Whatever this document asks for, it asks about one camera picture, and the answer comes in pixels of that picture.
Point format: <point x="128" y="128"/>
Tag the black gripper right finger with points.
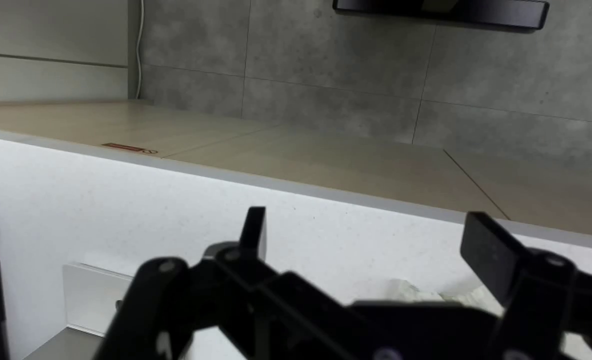
<point x="542" y="292"/>

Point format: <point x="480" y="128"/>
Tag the black wall shelf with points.
<point x="511" y="15"/>

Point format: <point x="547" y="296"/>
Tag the white green patterned cloth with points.
<point x="467" y="292"/>

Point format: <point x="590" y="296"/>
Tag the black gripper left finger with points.
<point x="261" y="313"/>

